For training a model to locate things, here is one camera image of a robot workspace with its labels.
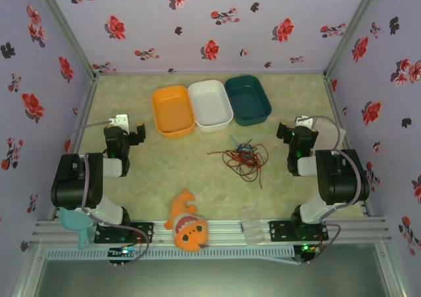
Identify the aluminium corner post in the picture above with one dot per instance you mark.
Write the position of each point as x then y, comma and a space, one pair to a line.
352, 31
65, 31

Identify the right aluminium side rail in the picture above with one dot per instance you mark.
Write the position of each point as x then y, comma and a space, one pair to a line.
335, 106

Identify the left aluminium side rail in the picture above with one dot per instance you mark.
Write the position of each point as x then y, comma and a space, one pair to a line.
85, 113

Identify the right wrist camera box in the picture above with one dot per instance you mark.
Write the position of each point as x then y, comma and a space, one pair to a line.
304, 121

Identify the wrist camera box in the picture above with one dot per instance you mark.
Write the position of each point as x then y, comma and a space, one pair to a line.
119, 121
304, 121

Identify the teal plastic bin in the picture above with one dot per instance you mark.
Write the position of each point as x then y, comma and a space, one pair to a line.
248, 100

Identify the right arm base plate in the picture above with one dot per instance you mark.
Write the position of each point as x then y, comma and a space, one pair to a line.
279, 231

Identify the controller board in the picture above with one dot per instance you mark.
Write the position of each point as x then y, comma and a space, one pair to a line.
310, 249
123, 251

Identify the orange plush fish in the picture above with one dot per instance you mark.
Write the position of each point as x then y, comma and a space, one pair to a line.
187, 231

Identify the left aluminium corner post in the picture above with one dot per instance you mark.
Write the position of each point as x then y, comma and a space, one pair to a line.
65, 31

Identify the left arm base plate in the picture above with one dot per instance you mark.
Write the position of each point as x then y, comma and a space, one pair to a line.
144, 233

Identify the aluminium side rail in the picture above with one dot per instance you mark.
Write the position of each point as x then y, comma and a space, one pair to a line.
335, 106
85, 113

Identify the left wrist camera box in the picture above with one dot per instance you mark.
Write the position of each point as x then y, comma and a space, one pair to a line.
119, 121

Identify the white plastic bin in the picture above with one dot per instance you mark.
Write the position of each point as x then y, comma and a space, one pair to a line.
210, 104

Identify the orange plastic bin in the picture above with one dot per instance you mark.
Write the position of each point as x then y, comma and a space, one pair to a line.
172, 111

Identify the left controller board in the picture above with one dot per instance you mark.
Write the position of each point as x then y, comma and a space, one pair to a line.
123, 251

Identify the right controller board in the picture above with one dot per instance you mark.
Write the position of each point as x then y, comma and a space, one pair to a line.
310, 249

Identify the aluminium front rail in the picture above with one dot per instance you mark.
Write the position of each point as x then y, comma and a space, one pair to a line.
227, 231

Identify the clear plastic container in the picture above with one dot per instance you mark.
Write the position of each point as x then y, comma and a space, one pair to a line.
253, 231

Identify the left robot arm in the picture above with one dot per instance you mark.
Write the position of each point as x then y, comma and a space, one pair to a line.
75, 178

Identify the right aluminium corner post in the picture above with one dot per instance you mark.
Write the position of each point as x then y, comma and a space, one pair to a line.
352, 31

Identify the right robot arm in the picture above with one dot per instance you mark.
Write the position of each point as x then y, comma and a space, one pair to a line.
338, 175

